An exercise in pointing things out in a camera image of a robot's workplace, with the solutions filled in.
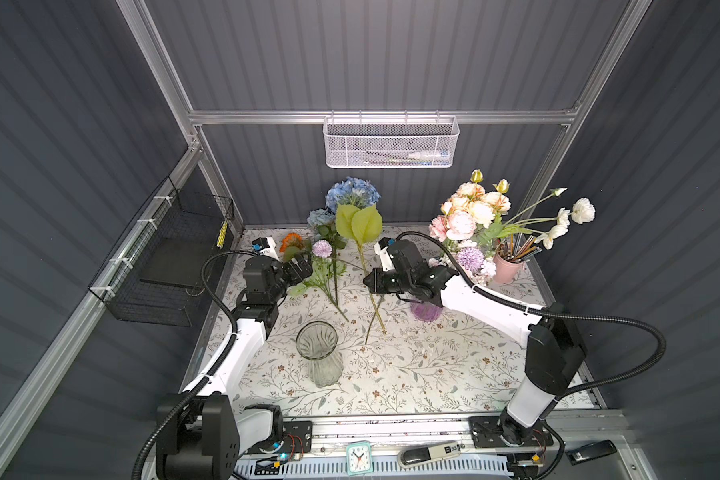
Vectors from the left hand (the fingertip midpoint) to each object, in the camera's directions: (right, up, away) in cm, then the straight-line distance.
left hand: (297, 257), depth 82 cm
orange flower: (-8, +6, +27) cm, 29 cm away
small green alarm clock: (+18, -46, -13) cm, 51 cm away
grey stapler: (+32, -45, -15) cm, 57 cm away
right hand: (+19, -7, 0) cm, 20 cm away
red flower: (+22, -18, +14) cm, 32 cm away
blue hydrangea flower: (+17, +11, +4) cm, 21 cm away
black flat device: (+72, -46, -13) cm, 87 cm away
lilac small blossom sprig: (+44, 0, -13) cm, 46 cm away
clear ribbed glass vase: (+7, -21, -8) cm, 24 cm away
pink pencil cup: (+66, -5, +16) cm, 68 cm away
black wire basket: (-32, -4, -11) cm, 34 cm away
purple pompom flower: (+5, -5, +18) cm, 19 cm away
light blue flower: (+3, +14, +25) cm, 29 cm away
